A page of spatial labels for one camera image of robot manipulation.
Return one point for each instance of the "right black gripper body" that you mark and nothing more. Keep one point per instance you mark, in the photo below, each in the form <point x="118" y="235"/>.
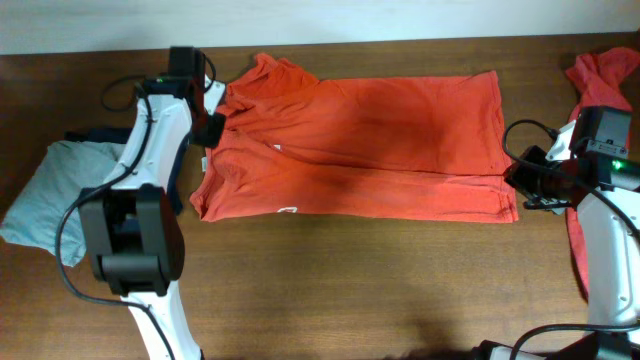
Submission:
<point x="545" y="193"/>

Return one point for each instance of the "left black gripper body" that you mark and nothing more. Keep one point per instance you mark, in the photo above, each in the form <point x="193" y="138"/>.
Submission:
<point x="209" y="129"/>

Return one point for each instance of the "orange FRAM t-shirt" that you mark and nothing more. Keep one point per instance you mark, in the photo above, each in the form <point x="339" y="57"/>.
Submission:
<point x="417" y="148"/>

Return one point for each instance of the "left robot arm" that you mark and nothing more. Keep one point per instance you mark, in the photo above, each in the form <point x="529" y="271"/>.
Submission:
<point x="133" y="239"/>

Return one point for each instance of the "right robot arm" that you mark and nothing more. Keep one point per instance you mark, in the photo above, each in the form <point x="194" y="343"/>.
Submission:
<point x="588" y="170"/>

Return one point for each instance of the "navy folded garment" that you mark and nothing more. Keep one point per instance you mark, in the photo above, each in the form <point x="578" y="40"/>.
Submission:
<point x="120" y="135"/>

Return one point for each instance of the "red crumpled shirt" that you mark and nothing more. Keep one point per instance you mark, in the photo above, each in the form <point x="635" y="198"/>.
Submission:
<point x="597" y="79"/>

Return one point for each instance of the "grey folded shirt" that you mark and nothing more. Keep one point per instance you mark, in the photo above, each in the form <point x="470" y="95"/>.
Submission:
<point x="66" y="169"/>

